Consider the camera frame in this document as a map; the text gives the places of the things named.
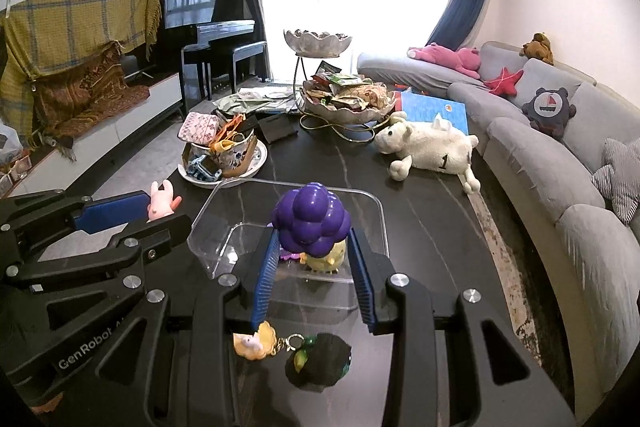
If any black tablet case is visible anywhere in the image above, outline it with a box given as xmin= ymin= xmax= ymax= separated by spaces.
xmin=257 ymin=113 xmax=299 ymax=144

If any mallard duck plush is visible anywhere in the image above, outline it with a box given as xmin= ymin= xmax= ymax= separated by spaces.
xmin=284 ymin=333 xmax=353 ymax=392

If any blue picture book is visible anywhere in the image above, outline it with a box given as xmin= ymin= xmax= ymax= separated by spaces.
xmin=395 ymin=91 xmax=468 ymax=136

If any white oval plate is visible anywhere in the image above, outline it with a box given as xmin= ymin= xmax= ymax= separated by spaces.
xmin=177 ymin=142 xmax=268 ymax=188

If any clear plastic box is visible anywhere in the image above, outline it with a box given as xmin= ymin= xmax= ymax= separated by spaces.
xmin=186 ymin=178 xmax=390 ymax=314

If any brown bear plush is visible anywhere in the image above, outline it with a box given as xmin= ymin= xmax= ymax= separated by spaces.
xmin=520 ymin=33 xmax=555 ymax=66

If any pink patterned pouch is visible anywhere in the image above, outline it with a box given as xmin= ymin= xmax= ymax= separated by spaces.
xmin=177 ymin=111 xmax=223 ymax=144

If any black piano bench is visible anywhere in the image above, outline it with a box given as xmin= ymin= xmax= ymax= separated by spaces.
xmin=181 ymin=41 xmax=268 ymax=118

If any red star plush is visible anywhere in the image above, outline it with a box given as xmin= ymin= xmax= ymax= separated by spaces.
xmin=482 ymin=67 xmax=524 ymax=98

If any black marble desktop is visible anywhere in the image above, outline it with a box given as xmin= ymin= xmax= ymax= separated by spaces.
xmin=165 ymin=107 xmax=551 ymax=427

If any white low cabinet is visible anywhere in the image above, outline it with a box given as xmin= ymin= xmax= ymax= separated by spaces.
xmin=0 ymin=72 xmax=183 ymax=198

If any yellow cookie keychain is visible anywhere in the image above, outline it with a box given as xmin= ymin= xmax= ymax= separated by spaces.
xmin=232 ymin=321 xmax=306 ymax=362

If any pile of foil packets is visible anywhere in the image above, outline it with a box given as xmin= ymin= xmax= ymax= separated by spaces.
xmin=215 ymin=88 xmax=296 ymax=115

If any tiered metal fruit stand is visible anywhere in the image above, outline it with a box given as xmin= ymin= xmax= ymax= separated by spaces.
xmin=282 ymin=28 xmax=398 ymax=142

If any yellow plaid blanket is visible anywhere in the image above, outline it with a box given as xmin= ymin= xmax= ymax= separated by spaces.
xmin=0 ymin=0 xmax=163 ymax=138

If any navy sailboat cushion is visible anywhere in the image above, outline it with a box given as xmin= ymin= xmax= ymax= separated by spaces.
xmin=521 ymin=87 xmax=577 ymax=140

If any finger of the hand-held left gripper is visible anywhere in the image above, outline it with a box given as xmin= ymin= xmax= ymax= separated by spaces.
xmin=0 ymin=189 xmax=152 ymax=253
xmin=5 ymin=214 xmax=193 ymax=293

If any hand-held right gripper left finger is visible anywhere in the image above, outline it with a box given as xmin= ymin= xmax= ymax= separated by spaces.
xmin=65 ymin=226 xmax=282 ymax=427

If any pile of snack packets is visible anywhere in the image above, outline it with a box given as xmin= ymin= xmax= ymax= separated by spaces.
xmin=305 ymin=62 xmax=396 ymax=112

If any white sheep plush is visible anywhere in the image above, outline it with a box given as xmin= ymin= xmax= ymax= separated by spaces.
xmin=374 ymin=111 xmax=482 ymax=195

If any black upright piano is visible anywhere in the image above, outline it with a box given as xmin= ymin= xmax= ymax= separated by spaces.
xmin=155 ymin=0 xmax=257 ymax=105

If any grey curved sofa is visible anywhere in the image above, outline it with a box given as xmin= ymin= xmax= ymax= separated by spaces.
xmin=357 ymin=41 xmax=640 ymax=408

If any pink axolotl toy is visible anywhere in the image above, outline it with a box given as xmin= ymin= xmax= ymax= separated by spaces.
xmin=146 ymin=179 xmax=183 ymax=223

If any striped star cushion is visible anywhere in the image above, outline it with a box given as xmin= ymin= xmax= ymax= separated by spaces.
xmin=592 ymin=137 xmax=640 ymax=225

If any patterned storage basket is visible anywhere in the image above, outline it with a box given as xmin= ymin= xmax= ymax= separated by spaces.
xmin=182 ymin=129 xmax=258 ymax=180

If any yellow chick plush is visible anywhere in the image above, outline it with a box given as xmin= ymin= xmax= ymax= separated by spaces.
xmin=305 ymin=239 xmax=347 ymax=275

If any brown patterned cloth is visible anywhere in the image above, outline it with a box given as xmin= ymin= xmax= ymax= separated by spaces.
xmin=32 ymin=42 xmax=151 ymax=162

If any purple grape toy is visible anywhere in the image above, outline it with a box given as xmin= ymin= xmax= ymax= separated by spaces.
xmin=271 ymin=182 xmax=352 ymax=257

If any pink plush toy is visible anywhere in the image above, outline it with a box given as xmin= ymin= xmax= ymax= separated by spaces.
xmin=406 ymin=43 xmax=482 ymax=78

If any white plastic bag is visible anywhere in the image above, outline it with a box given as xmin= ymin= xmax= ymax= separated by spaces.
xmin=0 ymin=122 xmax=23 ymax=168

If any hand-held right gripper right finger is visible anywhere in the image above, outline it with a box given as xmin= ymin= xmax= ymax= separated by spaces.
xmin=349 ymin=227 xmax=576 ymax=427

